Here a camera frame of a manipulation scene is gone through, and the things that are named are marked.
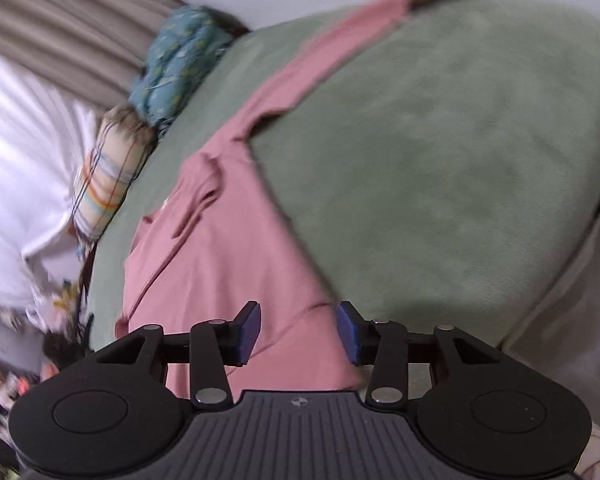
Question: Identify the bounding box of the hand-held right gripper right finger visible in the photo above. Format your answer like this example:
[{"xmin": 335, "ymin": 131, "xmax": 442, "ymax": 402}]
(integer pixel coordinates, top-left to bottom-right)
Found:
[{"xmin": 334, "ymin": 301, "xmax": 506, "ymax": 410}]

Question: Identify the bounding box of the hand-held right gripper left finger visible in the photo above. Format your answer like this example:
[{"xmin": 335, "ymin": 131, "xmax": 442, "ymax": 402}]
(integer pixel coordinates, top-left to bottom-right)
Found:
[{"xmin": 82, "ymin": 301, "xmax": 262, "ymax": 410}]

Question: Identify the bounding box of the pink sweater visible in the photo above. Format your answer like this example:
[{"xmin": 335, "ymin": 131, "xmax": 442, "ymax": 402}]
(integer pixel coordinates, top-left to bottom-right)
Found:
[{"xmin": 114, "ymin": 0, "xmax": 476, "ymax": 395}]

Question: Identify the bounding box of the black cat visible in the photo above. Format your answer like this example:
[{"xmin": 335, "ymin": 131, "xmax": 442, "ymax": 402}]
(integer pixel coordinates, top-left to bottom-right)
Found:
[{"xmin": 41, "ymin": 316, "xmax": 95, "ymax": 368}]

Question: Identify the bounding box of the green fleece bed blanket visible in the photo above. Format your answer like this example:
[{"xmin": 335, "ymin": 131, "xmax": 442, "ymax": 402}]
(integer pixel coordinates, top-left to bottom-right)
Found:
[{"xmin": 86, "ymin": 0, "xmax": 600, "ymax": 398}]

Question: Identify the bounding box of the plaid rolled quilt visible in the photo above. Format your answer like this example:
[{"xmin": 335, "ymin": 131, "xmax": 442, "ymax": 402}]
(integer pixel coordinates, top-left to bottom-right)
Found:
[{"xmin": 69, "ymin": 104, "xmax": 157, "ymax": 247}]

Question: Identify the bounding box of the white sheer curtain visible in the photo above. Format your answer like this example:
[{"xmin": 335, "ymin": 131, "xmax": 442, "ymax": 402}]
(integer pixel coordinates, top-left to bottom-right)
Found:
[{"xmin": 0, "ymin": 46, "xmax": 102, "ymax": 311}]

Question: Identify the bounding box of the teal floral quilt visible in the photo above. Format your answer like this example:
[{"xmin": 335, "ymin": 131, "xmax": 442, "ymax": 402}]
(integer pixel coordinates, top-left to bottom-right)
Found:
[{"xmin": 127, "ymin": 4, "xmax": 235, "ymax": 130}]

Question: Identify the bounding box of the wide beige curtain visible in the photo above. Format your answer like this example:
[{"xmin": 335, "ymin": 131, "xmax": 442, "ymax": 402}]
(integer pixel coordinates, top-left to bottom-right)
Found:
[{"xmin": 0, "ymin": 0, "xmax": 183, "ymax": 107}]

